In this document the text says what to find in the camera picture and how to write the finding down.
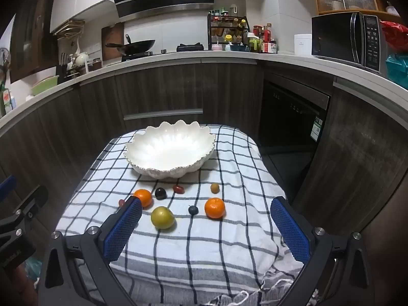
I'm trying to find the white blue checked cloth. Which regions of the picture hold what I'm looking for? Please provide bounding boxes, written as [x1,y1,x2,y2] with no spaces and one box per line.
[54,124,307,306]

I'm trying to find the black gas hob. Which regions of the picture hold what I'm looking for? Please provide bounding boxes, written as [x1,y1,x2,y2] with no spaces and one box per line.
[119,42,206,62]

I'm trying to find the red sauce bottle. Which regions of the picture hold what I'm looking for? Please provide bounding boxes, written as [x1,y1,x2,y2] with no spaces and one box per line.
[263,23,277,54]

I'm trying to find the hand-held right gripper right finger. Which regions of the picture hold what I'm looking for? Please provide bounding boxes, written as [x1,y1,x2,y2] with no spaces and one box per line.
[270,196,372,306]

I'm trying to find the built-in black dishwasher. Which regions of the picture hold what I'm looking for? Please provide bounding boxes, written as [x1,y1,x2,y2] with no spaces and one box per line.
[258,72,332,195]

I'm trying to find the white scalloped ceramic bowl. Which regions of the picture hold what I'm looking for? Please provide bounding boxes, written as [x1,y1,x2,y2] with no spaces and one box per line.
[124,119,216,180]

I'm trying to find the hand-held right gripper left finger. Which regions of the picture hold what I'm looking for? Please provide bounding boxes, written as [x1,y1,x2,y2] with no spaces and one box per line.
[37,196,144,306]

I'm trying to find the red plastic bag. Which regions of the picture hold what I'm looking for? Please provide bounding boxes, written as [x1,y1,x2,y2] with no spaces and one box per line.
[380,21,408,53]

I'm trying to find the person's left forearm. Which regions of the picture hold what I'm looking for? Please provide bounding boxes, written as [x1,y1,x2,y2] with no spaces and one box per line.
[5,261,38,306]

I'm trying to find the yellow-green plum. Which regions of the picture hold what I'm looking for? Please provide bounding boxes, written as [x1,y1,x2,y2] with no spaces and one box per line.
[151,206,175,230]

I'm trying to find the teal plastic bag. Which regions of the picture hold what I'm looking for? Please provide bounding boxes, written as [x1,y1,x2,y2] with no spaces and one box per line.
[386,53,408,88]

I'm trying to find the brown wooden cutting board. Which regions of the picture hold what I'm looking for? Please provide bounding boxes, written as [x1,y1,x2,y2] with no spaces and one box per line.
[101,22,125,60]

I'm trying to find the orange mandarin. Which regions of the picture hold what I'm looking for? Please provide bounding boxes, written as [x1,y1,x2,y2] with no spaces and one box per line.
[133,189,154,209]
[204,198,226,219]

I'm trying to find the black wok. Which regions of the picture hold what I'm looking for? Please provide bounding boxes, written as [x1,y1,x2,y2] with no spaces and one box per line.
[105,34,156,55]

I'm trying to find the black microwave oven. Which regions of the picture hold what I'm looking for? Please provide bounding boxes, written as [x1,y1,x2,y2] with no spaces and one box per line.
[311,11,388,72]

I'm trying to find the white wall cabinets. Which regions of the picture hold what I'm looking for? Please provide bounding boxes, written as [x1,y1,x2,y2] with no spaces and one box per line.
[49,0,115,34]

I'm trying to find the black wire spice rack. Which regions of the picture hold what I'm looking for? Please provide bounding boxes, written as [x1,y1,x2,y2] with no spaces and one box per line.
[207,10,248,51]

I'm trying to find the black knife block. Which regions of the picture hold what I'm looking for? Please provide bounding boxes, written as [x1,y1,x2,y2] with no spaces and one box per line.
[56,53,69,79]

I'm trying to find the dark wood base cabinets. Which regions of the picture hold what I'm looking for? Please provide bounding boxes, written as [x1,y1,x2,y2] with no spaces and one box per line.
[0,59,408,262]

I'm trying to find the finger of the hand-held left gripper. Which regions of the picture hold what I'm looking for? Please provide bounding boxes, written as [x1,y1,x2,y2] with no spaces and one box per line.
[13,185,49,227]
[0,175,17,204]

